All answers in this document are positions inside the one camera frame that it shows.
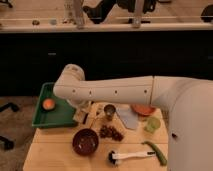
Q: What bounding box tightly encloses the light green cup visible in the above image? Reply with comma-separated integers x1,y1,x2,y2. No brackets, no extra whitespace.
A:
144,117,161,133

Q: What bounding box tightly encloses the dark purple bowl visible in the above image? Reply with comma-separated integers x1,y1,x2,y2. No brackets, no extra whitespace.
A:
72,128,99,156

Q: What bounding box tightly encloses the bunch of dark grapes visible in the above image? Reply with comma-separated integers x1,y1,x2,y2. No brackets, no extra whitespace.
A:
99,125,124,141

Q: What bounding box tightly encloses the green plastic tray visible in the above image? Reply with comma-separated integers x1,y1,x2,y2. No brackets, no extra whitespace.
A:
32,82,78,128

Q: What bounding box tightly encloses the white handled dish brush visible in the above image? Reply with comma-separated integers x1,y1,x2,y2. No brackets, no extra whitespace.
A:
108,151,156,165

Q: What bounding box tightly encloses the orange fruit in tray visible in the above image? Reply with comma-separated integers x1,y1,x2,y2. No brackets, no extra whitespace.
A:
42,98,55,111

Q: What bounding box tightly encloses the wooden table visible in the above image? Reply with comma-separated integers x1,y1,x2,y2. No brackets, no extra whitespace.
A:
23,103,168,171

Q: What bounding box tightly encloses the green pea pod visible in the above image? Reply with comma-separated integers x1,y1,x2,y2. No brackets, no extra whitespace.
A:
143,141,167,166

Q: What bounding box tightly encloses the black office chair base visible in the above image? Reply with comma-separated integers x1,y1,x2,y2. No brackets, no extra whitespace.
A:
0,102,20,151

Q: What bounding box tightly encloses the metal cup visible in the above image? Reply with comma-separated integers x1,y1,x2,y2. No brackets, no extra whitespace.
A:
104,104,116,121

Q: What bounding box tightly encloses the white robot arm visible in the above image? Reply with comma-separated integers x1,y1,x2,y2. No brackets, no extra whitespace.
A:
53,64,213,171

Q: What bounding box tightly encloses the grey folded cloth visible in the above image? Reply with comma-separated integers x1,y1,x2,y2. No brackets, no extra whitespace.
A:
116,107,138,130

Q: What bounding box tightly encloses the orange plastic bowl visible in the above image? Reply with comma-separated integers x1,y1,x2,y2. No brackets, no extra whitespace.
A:
131,104,155,116

